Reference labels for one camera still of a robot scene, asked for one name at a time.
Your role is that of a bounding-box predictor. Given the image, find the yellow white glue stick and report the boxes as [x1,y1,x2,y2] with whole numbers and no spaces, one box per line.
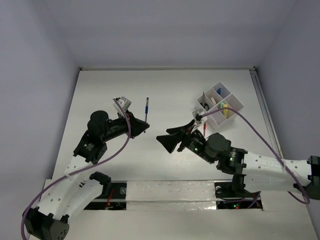
[223,104,229,119]

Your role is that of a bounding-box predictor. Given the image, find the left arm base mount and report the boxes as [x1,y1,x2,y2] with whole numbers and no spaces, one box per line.
[84,171,127,211]

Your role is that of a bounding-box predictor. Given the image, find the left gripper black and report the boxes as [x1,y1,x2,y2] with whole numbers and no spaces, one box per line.
[101,109,149,142]

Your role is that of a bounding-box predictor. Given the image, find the grey white eraser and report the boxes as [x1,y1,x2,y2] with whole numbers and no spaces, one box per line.
[210,97,217,105]

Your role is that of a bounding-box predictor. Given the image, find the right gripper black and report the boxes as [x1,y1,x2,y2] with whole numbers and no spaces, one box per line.
[155,118,215,164]

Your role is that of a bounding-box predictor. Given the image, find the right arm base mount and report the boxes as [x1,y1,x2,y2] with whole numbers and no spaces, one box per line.
[214,177,263,210]

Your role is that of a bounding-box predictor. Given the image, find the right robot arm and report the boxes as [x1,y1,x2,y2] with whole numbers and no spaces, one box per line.
[156,122,320,200]

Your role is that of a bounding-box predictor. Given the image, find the white divided organizer tray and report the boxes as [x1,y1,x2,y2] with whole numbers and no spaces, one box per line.
[195,82,244,131]

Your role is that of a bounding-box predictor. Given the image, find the silver taped rail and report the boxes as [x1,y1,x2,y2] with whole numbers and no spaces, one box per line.
[125,180,217,212]

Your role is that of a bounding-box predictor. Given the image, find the black handled scissors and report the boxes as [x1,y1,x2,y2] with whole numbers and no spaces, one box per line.
[201,91,209,111]

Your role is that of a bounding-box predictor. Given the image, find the blue pen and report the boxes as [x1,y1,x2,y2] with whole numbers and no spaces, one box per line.
[144,97,149,123]

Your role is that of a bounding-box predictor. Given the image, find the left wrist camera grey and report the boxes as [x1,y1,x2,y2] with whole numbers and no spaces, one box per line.
[115,96,132,112]

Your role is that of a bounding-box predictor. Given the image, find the red pen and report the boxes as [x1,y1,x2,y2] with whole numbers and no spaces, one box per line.
[203,123,207,137]

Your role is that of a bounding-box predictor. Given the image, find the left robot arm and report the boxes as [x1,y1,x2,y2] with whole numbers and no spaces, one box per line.
[20,110,150,240]

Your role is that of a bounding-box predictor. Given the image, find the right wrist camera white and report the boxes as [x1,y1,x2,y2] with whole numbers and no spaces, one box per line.
[192,109,207,125]

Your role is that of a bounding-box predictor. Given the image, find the clear blue spray bottle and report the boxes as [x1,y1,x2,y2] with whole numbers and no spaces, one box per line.
[217,86,222,95]

